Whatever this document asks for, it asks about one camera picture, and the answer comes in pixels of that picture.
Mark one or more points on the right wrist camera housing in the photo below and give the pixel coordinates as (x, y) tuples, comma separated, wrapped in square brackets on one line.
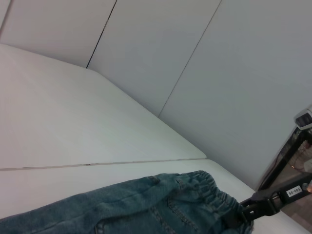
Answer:
[(303, 118)]

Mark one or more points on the black metal frame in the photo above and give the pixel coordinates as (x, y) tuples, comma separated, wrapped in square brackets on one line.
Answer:
[(292, 146)]

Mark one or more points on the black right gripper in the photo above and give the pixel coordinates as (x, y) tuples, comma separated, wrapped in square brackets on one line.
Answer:
[(268, 201)]

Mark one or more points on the blue denim shorts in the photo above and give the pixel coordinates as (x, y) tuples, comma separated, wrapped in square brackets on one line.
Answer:
[(122, 209)]

